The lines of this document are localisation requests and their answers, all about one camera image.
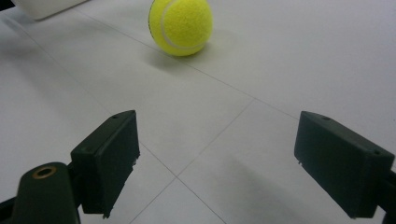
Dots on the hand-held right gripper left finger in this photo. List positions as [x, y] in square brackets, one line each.
[104, 165]

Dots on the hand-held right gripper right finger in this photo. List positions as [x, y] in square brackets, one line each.
[342, 166]

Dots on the white plastic bin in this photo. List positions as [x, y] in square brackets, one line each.
[46, 7]

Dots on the yellow tennis ball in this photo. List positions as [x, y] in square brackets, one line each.
[182, 26]

